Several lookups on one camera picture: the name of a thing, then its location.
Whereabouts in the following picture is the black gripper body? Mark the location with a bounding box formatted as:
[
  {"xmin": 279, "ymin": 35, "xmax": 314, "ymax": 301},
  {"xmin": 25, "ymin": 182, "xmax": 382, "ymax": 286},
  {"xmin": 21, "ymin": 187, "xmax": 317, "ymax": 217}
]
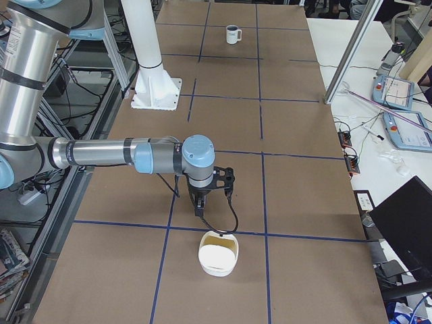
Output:
[{"xmin": 188, "ymin": 184, "xmax": 216, "ymax": 207}]

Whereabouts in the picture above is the white ribbed mug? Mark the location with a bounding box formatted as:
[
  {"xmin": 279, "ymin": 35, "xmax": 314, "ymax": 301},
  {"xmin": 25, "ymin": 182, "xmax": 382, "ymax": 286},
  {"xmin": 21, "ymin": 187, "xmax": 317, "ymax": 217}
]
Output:
[{"xmin": 225, "ymin": 24, "xmax": 242, "ymax": 45}]

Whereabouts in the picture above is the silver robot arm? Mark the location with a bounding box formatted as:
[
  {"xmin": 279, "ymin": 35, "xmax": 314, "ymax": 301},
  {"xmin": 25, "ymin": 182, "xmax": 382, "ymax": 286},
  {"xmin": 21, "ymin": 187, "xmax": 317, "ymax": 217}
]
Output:
[{"xmin": 1, "ymin": 1, "xmax": 217, "ymax": 215}]

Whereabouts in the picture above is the white oval container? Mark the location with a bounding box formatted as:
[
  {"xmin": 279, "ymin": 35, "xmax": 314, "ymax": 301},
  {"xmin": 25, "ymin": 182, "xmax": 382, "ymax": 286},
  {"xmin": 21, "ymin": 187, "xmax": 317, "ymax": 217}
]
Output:
[{"xmin": 198, "ymin": 231, "xmax": 239, "ymax": 277}]

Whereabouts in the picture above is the lower orange circuit board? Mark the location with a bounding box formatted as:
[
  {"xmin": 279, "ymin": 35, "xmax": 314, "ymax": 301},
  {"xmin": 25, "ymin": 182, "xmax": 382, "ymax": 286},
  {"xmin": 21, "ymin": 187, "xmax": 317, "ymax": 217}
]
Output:
[{"xmin": 344, "ymin": 154, "xmax": 360, "ymax": 177}]

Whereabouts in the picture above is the orange circuit board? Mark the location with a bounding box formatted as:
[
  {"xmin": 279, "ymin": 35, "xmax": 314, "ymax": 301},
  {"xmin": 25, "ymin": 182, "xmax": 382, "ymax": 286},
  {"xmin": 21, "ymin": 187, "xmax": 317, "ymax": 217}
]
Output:
[
  {"xmin": 344, "ymin": 154, "xmax": 360, "ymax": 177},
  {"xmin": 337, "ymin": 130, "xmax": 352, "ymax": 148}
]

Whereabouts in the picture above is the upper orange circuit board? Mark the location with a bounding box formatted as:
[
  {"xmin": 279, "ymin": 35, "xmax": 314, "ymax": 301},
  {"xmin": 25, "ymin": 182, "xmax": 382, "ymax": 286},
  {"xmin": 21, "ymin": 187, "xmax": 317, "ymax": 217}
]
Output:
[{"xmin": 337, "ymin": 130, "xmax": 352, "ymax": 148}]

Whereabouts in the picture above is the white label card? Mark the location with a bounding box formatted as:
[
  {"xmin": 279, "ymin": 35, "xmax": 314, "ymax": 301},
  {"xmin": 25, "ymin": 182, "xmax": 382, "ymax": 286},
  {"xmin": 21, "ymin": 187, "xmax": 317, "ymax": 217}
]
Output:
[{"xmin": 354, "ymin": 190, "xmax": 375, "ymax": 213}]

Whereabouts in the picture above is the white power strip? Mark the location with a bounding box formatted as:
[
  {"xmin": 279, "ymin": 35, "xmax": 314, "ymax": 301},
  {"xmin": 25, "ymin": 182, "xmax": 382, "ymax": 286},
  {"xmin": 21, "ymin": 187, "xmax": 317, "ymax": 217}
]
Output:
[{"xmin": 18, "ymin": 189, "xmax": 41, "ymax": 206}]

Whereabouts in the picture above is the purple rod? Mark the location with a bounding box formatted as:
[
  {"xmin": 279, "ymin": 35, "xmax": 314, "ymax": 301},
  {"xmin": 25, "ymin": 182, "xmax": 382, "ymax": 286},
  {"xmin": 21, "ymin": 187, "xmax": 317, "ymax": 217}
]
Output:
[{"xmin": 344, "ymin": 88, "xmax": 432, "ymax": 133}]

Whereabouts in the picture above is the black laptop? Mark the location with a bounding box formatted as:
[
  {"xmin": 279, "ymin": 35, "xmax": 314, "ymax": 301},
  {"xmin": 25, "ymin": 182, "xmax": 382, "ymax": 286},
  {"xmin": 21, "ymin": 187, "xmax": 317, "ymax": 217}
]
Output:
[{"xmin": 370, "ymin": 176, "xmax": 431, "ymax": 280}]

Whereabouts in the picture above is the lower teach pendant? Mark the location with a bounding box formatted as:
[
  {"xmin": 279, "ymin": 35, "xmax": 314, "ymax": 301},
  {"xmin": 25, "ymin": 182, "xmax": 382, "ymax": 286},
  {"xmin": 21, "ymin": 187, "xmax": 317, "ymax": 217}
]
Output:
[{"xmin": 383, "ymin": 112, "xmax": 431, "ymax": 153}]

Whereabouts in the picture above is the teach pendant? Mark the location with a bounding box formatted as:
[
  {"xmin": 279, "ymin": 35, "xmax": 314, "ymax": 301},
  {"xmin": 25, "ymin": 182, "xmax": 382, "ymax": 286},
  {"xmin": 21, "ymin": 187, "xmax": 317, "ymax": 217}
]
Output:
[
  {"xmin": 383, "ymin": 112, "xmax": 431, "ymax": 153},
  {"xmin": 372, "ymin": 75, "xmax": 414, "ymax": 111}
]

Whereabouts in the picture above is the upper teach pendant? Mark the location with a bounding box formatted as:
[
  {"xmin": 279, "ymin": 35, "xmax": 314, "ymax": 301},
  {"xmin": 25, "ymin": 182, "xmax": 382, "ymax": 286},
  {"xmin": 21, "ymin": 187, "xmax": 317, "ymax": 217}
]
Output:
[{"xmin": 372, "ymin": 75, "xmax": 414, "ymax": 111}]

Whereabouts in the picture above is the right black braided cable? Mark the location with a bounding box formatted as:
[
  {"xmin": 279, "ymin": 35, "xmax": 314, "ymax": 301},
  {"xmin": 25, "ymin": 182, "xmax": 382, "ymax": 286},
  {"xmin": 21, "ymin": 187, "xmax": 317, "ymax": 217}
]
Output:
[{"xmin": 158, "ymin": 171, "xmax": 240, "ymax": 236}]

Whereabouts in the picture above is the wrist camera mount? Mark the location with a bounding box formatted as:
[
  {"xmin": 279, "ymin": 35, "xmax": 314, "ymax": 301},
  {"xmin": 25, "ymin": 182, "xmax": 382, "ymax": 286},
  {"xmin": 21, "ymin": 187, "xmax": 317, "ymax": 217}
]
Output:
[{"xmin": 207, "ymin": 166, "xmax": 235, "ymax": 198}]

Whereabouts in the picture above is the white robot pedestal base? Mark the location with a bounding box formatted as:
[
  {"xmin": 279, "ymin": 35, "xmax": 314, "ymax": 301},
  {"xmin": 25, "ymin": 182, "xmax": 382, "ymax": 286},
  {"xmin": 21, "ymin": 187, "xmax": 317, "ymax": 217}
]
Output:
[{"xmin": 121, "ymin": 0, "xmax": 182, "ymax": 111}]

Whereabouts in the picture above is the aluminium frame post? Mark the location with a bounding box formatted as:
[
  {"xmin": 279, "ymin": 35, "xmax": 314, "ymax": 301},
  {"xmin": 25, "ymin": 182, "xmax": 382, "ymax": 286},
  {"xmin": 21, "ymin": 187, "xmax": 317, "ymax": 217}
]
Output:
[{"xmin": 324, "ymin": 0, "xmax": 383, "ymax": 104}]

